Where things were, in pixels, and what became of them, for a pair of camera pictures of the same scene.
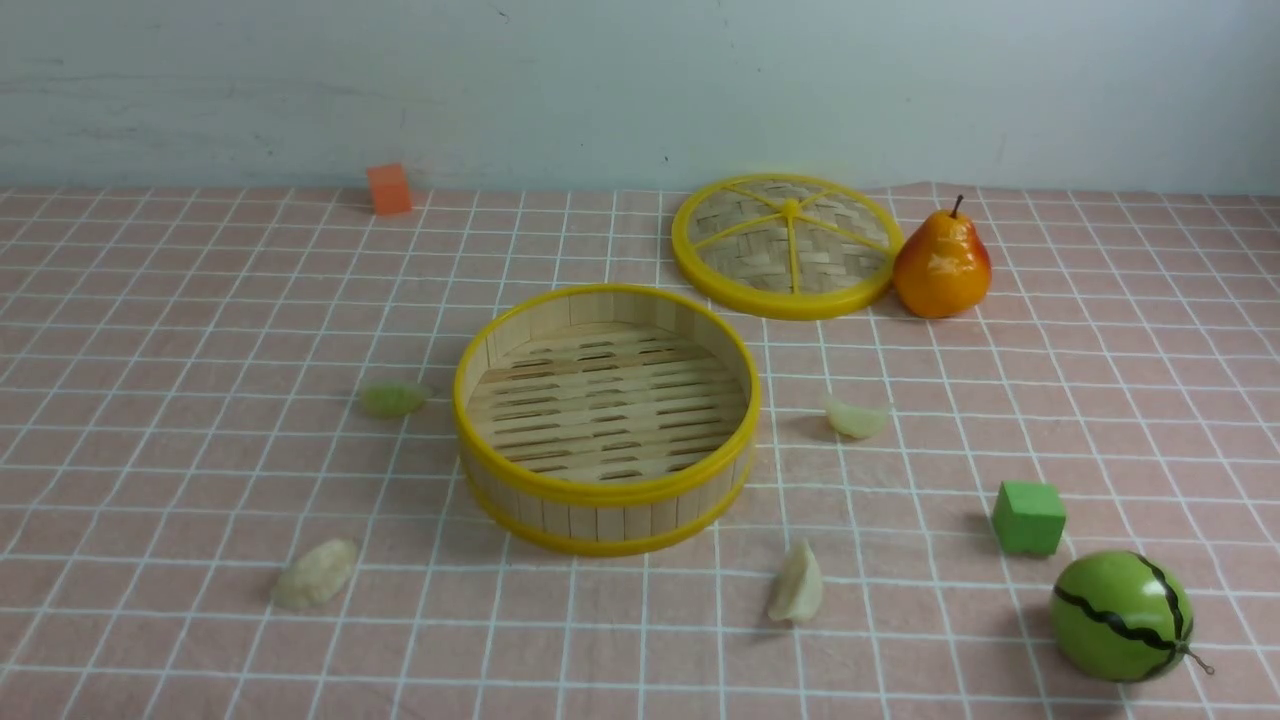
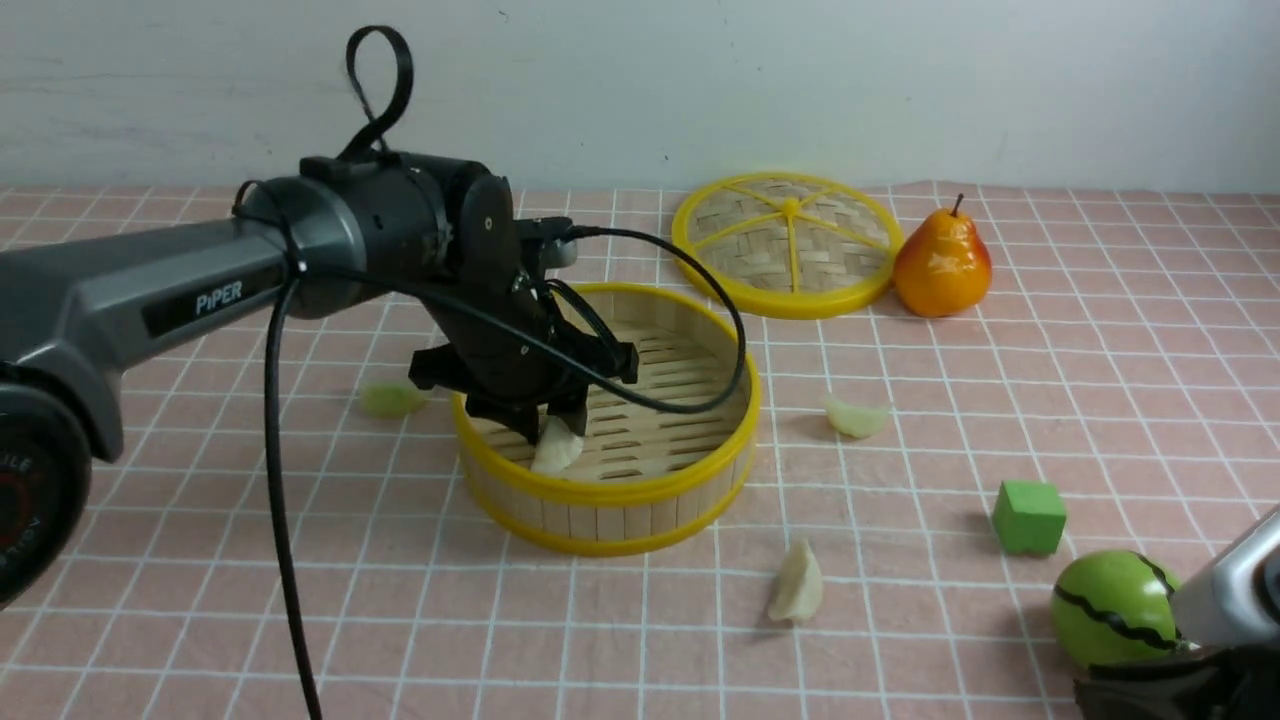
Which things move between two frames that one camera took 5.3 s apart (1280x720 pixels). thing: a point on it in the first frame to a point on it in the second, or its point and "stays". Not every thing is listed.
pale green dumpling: [859, 422] stays
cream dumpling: [801, 593] stays
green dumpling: [393, 401] stays
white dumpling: [317, 576] to [557, 447]
